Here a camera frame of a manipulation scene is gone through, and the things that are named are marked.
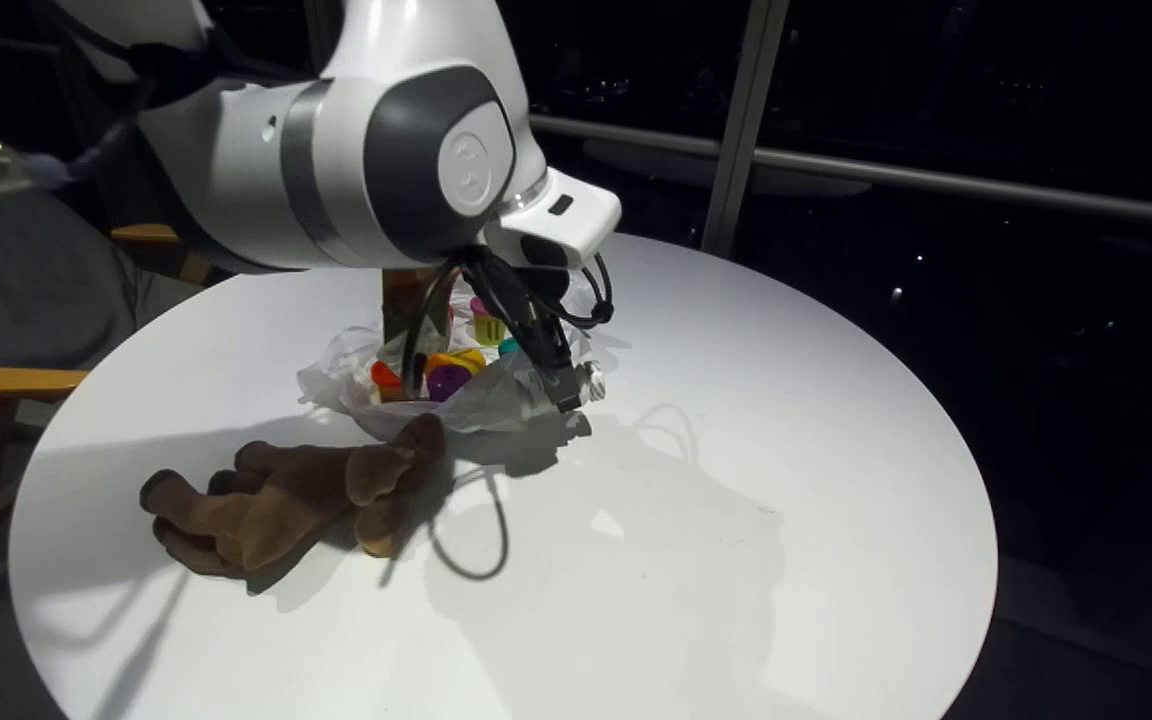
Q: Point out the teal lid small container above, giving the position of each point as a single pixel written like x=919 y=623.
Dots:
x=508 y=347

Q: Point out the yellow lid container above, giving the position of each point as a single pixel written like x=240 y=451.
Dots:
x=458 y=356

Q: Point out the purple lid small container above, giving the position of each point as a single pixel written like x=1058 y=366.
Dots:
x=444 y=381

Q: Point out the orange lid small container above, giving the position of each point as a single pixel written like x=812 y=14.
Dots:
x=385 y=381

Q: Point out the brown deer plush toy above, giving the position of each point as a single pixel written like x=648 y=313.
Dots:
x=271 y=506

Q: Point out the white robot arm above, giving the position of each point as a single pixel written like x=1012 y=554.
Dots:
x=405 y=144

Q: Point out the white plastic bag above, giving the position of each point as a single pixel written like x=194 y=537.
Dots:
x=508 y=415

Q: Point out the metal window railing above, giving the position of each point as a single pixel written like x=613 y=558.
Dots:
x=723 y=116

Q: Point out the wooden armchair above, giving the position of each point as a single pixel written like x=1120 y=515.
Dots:
x=71 y=288

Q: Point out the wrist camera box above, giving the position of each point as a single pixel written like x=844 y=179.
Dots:
x=416 y=297

